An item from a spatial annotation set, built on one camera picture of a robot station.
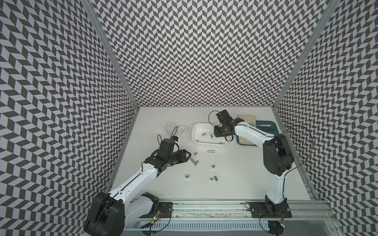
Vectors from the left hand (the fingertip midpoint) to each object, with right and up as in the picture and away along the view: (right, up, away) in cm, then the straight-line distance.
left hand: (187, 156), depth 82 cm
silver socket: (+10, +11, +19) cm, 24 cm away
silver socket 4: (+14, -13, 0) cm, 19 cm away
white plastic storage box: (+6, +14, +18) cm, 24 cm away
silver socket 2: (+4, -1, +11) cm, 12 cm away
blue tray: (+58, +16, +24) cm, 65 cm away
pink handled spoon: (+58, +16, +29) cm, 67 cm away
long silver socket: (+2, -4, +9) cm, 10 cm away
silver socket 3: (+5, -5, +6) cm, 9 cm away
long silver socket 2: (+14, +1, +11) cm, 18 cm away
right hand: (+19, +11, +13) cm, 25 cm away
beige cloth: (+45, +21, +27) cm, 56 cm away
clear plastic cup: (-13, +16, +15) cm, 26 cm away
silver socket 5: (+16, -12, 0) cm, 20 cm away
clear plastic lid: (-4, +13, +15) cm, 21 cm away
